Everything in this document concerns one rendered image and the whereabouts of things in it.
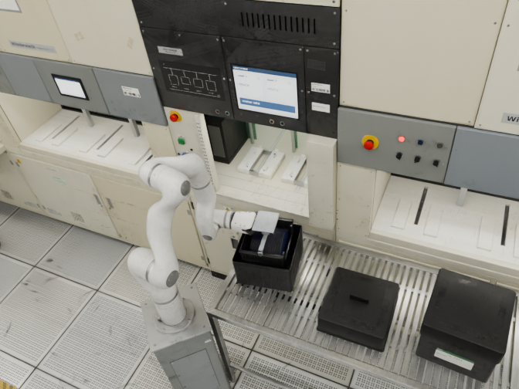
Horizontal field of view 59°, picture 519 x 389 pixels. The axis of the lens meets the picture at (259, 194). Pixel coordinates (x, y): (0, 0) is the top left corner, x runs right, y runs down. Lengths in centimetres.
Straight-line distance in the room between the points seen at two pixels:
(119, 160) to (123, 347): 117
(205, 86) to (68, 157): 138
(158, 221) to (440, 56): 116
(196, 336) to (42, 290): 173
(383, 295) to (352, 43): 105
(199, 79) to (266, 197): 75
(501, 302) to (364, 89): 96
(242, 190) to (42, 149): 145
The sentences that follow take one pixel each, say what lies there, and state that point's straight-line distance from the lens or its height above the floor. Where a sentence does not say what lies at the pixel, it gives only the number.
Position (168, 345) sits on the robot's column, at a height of 76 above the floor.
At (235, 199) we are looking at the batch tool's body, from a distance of 252.
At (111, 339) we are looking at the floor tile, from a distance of 323.
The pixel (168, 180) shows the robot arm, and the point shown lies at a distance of 172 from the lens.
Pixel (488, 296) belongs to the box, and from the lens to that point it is 202.
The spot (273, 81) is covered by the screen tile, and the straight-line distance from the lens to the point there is 192.
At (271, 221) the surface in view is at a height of 108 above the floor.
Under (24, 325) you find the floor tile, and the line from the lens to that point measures 357.
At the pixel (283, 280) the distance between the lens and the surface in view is 216.
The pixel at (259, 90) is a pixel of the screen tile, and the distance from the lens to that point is 198.
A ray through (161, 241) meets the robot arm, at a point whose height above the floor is 127.
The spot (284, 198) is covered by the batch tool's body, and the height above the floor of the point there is 87.
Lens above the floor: 261
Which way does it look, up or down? 44 degrees down
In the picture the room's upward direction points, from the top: 8 degrees counter-clockwise
